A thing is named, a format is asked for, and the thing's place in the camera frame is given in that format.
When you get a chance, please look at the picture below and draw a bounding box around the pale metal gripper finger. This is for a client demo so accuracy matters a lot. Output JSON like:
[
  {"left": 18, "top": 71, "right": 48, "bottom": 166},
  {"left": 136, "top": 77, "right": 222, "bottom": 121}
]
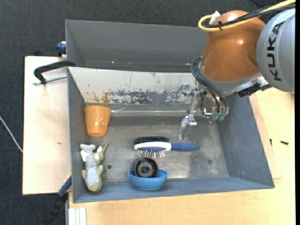
[
  {"left": 178, "top": 115, "right": 198, "bottom": 141},
  {"left": 172, "top": 83, "right": 196, "bottom": 104}
]

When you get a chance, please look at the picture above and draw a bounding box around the blue and white hairbrush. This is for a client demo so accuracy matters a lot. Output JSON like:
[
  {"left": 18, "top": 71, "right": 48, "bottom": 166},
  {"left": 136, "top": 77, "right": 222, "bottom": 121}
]
[{"left": 133, "top": 136, "right": 201, "bottom": 159}]

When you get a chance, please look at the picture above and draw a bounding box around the grey metal bin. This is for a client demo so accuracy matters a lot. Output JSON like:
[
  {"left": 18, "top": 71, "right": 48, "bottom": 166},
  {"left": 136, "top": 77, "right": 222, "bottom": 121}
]
[{"left": 65, "top": 19, "right": 275, "bottom": 204}]

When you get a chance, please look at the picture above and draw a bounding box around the black and grey round roll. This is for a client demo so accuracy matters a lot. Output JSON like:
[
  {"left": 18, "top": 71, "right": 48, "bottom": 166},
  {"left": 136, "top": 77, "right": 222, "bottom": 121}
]
[{"left": 134, "top": 157, "right": 159, "bottom": 178}]

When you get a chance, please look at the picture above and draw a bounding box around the blue bowl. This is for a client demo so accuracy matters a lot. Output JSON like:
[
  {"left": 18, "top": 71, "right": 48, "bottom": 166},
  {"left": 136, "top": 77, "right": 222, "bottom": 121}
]
[{"left": 127, "top": 169, "right": 169, "bottom": 191}]

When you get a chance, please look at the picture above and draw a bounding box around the orange plastic cup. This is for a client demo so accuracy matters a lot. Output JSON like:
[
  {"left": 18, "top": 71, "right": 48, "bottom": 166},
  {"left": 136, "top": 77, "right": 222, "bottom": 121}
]
[{"left": 84, "top": 105, "right": 112, "bottom": 137}]

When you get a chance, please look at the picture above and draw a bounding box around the green and white toy animal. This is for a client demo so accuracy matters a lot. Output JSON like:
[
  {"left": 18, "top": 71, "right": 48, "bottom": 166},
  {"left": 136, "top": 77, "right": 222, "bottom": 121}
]
[{"left": 79, "top": 141, "right": 111, "bottom": 193}]

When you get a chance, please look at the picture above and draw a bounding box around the pale wood board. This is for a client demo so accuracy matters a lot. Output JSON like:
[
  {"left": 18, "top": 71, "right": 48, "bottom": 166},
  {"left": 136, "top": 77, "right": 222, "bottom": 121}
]
[{"left": 22, "top": 56, "right": 73, "bottom": 195}]

